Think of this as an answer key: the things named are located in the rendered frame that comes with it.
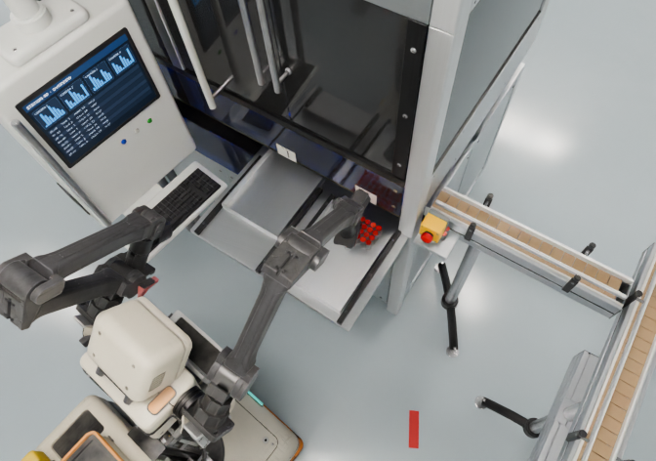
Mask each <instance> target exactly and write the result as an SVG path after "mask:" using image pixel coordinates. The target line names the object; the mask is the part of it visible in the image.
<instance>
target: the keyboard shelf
mask: <svg viewBox="0 0 656 461"><path fill-rule="evenodd" d="M197 168H199V169H200V170H201V171H202V172H204V173H205V174H206V175H208V176H209V177H210V178H212V179H213V180H214V181H216V182H217V183H218V184H220V185H221V187H220V188H219V189H218V190H217V191H216V192H215V193H214V194H213V195H212V196H211V197H209V198H208V199H207V200H206V201H205V202H204V203H203V204H202V205H201V206H200V207H199V208H198V209H197V210H196V211H194V212H193V213H192V214H191V215H190V216H189V217H188V218H187V219H186V220H185V221H184V222H183V223H182V224H180V225H179V226H178V227H177V228H176V229H175V230H174V231H173V234H172V236H171V238H169V239H167V240H165V241H164V242H162V243H160V244H159V245H158V246H157V247H156V248H155V249H154V250H152V251H151V252H150V253H149V256H148V259H147V263H148V262H149V261H150V260H151V259H152V258H153V257H154V256H155V255H156V254H157V253H158V252H159V251H161V250H162V249H163V248H164V247H165V246H166V245H167V244H168V243H169V242H170V241H171V240H172V239H173V238H174V237H175V236H177V235H178V234H179V233H180V232H181V231H182V230H183V229H184V228H185V227H186V226H187V225H188V224H189V223H190V222H192V221H193V220H194V219H195V218H196V217H197V216H198V215H199V214H200V213H201V212H202V211H203V210H204V209H205V208H207V207H208V206H209V205H210V204H211V203H212V202H213V201H214V200H215V199H216V198H217V197H218V196H219V195H220V194H221V193H222V192H223V191H224V190H225V189H226V188H227V184H226V183H225V182H223V181H222V180H221V179H219V178H218V177H217V176H215V175H214V174H213V173H211V172H210V171H209V170H207V169H206V168H205V167H204V166H202V165H201V164H200V163H198V162H197V161H194V162H192V163H191V164H190V165H189V166H188V167H187V168H185V169H184V170H183V171H182V172H181V174H180V175H179V176H177V177H176V178H175V179H174V180H173V181H172V182H171V183H170V184H168V185H167V186H166V187H165V188H164V189H163V188H162V187H161V186H159V185H158V184H156V185H154V186H153V187H152V188H151V189H150V190H149V191H147V192H146V193H145V194H144V195H143V196H142V197H141V198H139V199H138V200H137V201H136V202H135V203H134V204H133V205H131V206H130V207H129V208H128V209H127V210H126V211H125V212H123V213H122V214H123V215H125V216H127V215H128V214H131V213H132V211H133V209H135V208H136V207H138V206H139V207H140V206H142V205H146V206H147V207H149V208H150V209H152V208H153V207H154V206H155V205H156V204H157V203H159V202H160V201H161V200H162V199H163V198H164V197H165V196H166V195H168V194H169V193H170V192H171V191H172V190H173V189H174V188H176V187H177V186H178V185H179V184H180V183H181V182H182V181H183V180H184V179H186V178H187V177H188V176H189V175H190V174H191V173H192V172H193V171H195V170H196V169H197Z"/></svg>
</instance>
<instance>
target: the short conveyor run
mask: <svg viewBox="0 0 656 461"><path fill-rule="evenodd" d="M493 196H494V195H493V193H488V194H487V196H486V198H485V200H484V202H483V204H481V203H479V202H477V201H475V200H473V199H470V198H468V197H466V196H464V195H462V194H460V193H458V192H456V191H454V190H452V189H450V188H448V187H446V186H444V187H443V189H442V190H441V192H440V193H439V195H438V196H437V198H436V199H435V201H434V203H433V204H432V206H431V207H430V208H431V209H433V210H435V211H437V212H439V213H441V214H443V215H445V216H447V217H449V218H450V221H449V224H448V227H449V228H450V230H451V231H454V232H456V233H458V234H459V235H460V237H459V238H458V239H460V240H462V241H463V242H465V243H466V244H468V245H470V246H472V247H474V248H476V249H478V250H480V251H481V252H483V253H485V254H487V255H489V256H491V257H493V258H495V259H497V260H499V261H501V262H502V263H504V264H506V265H508V266H510V267H512V268H514V269H516V270H518V271H520V272H522V273H524V274H526V275H528V276H530V277H532V278H534V279H536V280H538V281H540V282H541V283H543V284H545V285H547V286H549V287H550V288H552V289H554V290H556V291H558V292H559V293H561V294H563V295H565V296H567V297H569V298H571V299H573V300H575V301H577V302H579V303H580V304H582V305H584V306H586V307H588V308H590V309H592V310H594V311H596V312H598V313H599V314H602V315H604V316H606V317H608V318H609V319H610V318H611V317H613V316H614V315H615V314H617V313H619V312H620V311H621V310H622V308H623V306H624V303H625V301H626V298H627V296H628V293H629V291H630V289H631V286H632V284H633V282H634V280H633V279H632V278H630V277H628V276H626V275H624V274H622V273H620V272H617V271H615V270H613V269H611V268H609V267H607V266H605V265H604V264H602V263H600V262H598V261H596V260H594V259H592V258H590V257H588V256H589V255H590V254H591V253H592V252H593V251H594V249H595V248H596V245H595V243H593V242H591V243H590V244H589V246H588V245H587V246H586V247H585V248H584V249H583V250H582V252H581V253H580V252H578V251H576V250H574V249H572V248H570V247H568V246H566V245H564V244H562V243H560V242H558V241H556V240H553V239H551V238H549V237H547V236H545V235H543V234H541V233H539V232H537V231H535V230H532V229H530V228H528V227H527V226H525V225H523V224H521V223H519V222H517V221H515V220H513V219H511V218H509V217H507V216H505V215H503V214H501V213H499V212H497V211H495V210H493V209H491V208H489V207H490V204H491V202H492V200H493V199H492V198H493ZM445 203H446V204H445ZM455 208H456V209H455ZM465 213H466V214H465ZM619 291H620V292H619Z"/></svg>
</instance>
